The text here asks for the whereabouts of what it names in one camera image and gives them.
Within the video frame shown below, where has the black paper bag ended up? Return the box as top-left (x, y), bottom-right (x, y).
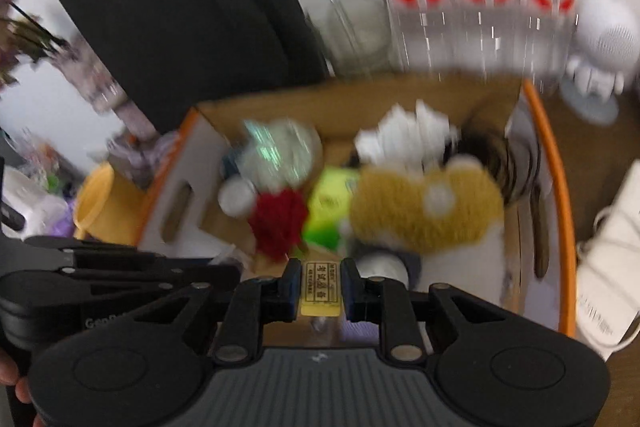
top-left (50, 0), bottom-right (331, 135)

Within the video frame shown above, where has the red yarn flower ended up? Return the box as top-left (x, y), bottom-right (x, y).
top-left (247, 189), bottom-right (308, 263)

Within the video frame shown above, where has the white astronaut figurine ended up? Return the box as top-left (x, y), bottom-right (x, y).
top-left (557, 0), bottom-right (640, 126)

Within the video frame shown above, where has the yellow and white plush toy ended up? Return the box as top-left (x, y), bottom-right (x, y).
top-left (347, 157), bottom-right (506, 308)

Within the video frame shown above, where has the white detergent bottle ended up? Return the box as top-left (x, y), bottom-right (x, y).
top-left (2, 169), bottom-right (56, 233)

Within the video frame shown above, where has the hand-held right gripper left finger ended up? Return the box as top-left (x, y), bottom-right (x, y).
top-left (132, 257), bottom-right (303, 364)

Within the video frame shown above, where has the small yellow labelled packet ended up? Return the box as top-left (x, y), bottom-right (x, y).
top-left (300, 259), bottom-right (343, 318)

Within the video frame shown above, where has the white power adapter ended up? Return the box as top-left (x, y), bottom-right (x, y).
top-left (575, 162), bottom-right (640, 353)

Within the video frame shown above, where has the purple tissue pack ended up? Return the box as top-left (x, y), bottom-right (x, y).
top-left (30, 197), bottom-right (81, 239)

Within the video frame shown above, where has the white round cap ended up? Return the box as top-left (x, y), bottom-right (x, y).
top-left (218, 179), bottom-right (257, 215)

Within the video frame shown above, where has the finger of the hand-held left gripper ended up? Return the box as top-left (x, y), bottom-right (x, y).
top-left (25, 235), bottom-right (221, 269)
top-left (60, 265), bottom-right (242, 304)

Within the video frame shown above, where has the patterned purple vase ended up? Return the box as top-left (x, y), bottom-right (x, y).
top-left (50, 34), bottom-right (161, 142)

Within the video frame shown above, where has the coiled black cable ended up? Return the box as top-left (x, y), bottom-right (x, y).
top-left (447, 127), bottom-right (543, 208)

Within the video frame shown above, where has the person's left hand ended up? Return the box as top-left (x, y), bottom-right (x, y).
top-left (0, 347), bottom-right (35, 404)

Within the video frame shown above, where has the clear drinking glass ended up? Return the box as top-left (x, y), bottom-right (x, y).
top-left (305, 0), bottom-right (396, 78)

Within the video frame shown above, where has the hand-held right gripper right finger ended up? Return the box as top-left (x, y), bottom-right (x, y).
top-left (340, 258), bottom-right (506, 363)

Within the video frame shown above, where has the green toy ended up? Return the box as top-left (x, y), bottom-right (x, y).
top-left (302, 167), bottom-right (361, 253)

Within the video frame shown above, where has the yellow mug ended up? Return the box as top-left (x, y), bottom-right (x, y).
top-left (72, 162), bottom-right (151, 248)

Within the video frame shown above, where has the clutter of stationery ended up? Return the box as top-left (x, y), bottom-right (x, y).
top-left (10, 127), bottom-right (86, 188)

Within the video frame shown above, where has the crumpled white paper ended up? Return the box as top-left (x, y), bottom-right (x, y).
top-left (354, 102), bottom-right (461, 170)

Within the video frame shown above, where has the red cardboard box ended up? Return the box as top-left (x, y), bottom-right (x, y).
top-left (137, 77), bottom-right (578, 339)

